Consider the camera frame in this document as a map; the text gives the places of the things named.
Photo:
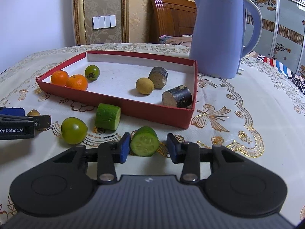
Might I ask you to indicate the white wall light switch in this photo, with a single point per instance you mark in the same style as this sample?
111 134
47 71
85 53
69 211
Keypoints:
104 22

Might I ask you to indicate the green cucumber piece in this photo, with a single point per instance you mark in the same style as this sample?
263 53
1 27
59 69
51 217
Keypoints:
107 116
144 144

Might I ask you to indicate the gold wall moulding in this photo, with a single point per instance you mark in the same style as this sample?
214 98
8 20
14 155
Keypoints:
79 12
124 12

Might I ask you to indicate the brown wooden headboard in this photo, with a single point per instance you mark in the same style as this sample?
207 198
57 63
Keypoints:
174 16

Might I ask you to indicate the pile of bedding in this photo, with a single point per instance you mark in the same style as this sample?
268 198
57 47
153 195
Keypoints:
176 40

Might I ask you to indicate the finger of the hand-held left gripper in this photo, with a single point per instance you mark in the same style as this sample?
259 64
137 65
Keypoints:
43 121
12 111

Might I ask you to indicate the patterned glass wardrobe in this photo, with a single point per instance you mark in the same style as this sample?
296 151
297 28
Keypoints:
281 28

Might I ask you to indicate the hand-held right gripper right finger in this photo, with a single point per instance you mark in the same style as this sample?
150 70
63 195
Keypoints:
171 148

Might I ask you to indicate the red cardboard tray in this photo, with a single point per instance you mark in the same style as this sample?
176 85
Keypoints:
143 109

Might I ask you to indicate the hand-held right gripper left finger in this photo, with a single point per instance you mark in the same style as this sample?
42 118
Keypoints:
125 148

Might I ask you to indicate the orange mandarin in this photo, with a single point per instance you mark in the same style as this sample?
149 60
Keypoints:
77 82
59 77

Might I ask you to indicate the dark sugarcane piece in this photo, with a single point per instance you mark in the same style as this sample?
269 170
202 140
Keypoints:
158 77
178 96

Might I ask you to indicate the striped cloth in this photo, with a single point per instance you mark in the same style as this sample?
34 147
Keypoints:
281 68

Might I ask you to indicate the lavender electric kettle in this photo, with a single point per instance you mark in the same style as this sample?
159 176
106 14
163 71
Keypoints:
216 35

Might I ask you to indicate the green tomato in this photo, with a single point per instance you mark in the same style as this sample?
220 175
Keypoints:
92 72
73 130

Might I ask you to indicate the yellow longan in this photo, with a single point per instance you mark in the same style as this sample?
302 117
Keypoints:
33 112
144 85

